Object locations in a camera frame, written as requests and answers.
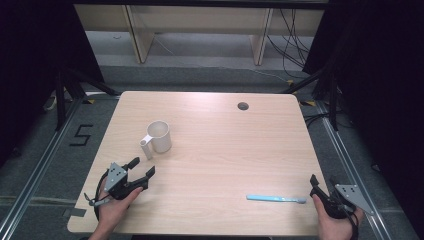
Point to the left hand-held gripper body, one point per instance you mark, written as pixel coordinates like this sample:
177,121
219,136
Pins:
115,178

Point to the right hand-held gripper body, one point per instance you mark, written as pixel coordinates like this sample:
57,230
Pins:
343,203

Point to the white cup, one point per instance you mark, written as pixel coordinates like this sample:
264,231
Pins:
160,140

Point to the light blue toothbrush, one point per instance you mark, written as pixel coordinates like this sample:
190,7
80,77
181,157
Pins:
273,198

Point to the person's right hand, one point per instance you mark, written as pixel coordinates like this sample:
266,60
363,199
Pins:
333,228

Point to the person's left hand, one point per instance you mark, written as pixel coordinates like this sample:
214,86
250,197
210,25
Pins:
113,210

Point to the grey tape piece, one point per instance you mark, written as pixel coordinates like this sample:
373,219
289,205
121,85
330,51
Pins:
75,212

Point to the yellow black tape piece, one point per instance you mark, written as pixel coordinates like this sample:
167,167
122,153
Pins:
308,103
89,101

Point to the black metal stand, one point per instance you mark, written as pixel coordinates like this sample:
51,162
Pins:
60,100
333,100

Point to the round table grommet hole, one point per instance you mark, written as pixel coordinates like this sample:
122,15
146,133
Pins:
243,106

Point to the black curtain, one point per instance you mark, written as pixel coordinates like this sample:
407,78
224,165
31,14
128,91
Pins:
26,66
383,83

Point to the wooden shelf unit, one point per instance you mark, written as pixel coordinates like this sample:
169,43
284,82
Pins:
200,20

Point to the aluminium floor rail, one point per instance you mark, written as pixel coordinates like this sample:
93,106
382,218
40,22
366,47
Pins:
346,166
36,173

